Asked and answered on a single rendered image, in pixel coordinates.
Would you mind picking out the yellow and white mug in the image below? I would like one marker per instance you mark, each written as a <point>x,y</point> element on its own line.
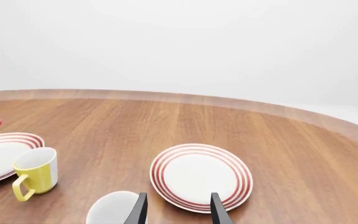
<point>36,173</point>

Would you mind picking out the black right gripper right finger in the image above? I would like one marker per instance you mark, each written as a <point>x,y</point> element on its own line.
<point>218,212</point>

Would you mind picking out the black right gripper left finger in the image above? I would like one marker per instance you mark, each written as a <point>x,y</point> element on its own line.
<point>140,211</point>

